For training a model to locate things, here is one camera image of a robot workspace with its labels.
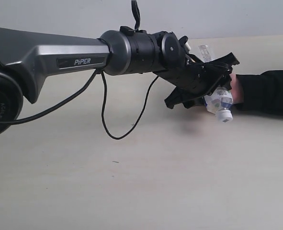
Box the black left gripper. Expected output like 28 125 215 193
155 52 240 109

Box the clear bottle white barcode label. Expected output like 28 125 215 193
198 45 233 123

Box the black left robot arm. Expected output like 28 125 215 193
0 26 238 134

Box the open human hand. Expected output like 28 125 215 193
230 73 244 104

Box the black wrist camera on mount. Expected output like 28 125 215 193
179 35 191 54

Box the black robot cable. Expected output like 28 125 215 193
0 0 160 140

